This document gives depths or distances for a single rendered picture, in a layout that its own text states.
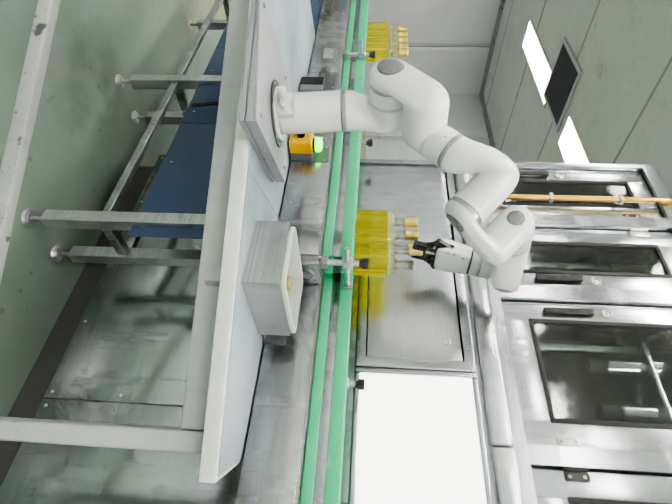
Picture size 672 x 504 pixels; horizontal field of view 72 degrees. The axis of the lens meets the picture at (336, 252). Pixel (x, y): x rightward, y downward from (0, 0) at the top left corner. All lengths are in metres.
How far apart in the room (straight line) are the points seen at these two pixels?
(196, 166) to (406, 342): 0.86
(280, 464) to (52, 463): 0.66
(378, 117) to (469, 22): 6.43
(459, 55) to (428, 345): 6.58
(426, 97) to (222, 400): 0.71
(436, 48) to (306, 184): 6.32
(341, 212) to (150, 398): 0.75
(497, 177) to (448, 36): 6.55
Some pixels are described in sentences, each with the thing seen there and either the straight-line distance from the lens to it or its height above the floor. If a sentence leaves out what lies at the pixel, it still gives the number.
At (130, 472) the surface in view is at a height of 0.42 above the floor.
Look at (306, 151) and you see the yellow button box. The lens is 1.46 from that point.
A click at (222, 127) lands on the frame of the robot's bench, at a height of 0.67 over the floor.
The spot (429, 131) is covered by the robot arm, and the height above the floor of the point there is 1.13.
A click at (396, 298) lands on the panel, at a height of 1.10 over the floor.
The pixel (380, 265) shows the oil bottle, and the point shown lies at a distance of 1.35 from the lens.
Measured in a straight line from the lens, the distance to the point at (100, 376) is 1.55.
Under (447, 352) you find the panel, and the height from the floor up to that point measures 1.24.
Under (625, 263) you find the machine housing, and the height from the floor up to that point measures 1.88.
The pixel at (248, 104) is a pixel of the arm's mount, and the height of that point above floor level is 0.77.
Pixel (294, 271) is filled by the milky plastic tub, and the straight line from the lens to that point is 1.18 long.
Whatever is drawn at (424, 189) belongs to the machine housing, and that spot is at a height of 1.22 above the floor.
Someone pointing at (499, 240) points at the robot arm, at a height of 1.29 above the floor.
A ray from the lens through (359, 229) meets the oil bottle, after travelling 1.43.
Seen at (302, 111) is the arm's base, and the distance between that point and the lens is 1.10.
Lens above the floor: 1.01
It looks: 4 degrees down
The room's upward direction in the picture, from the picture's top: 92 degrees clockwise
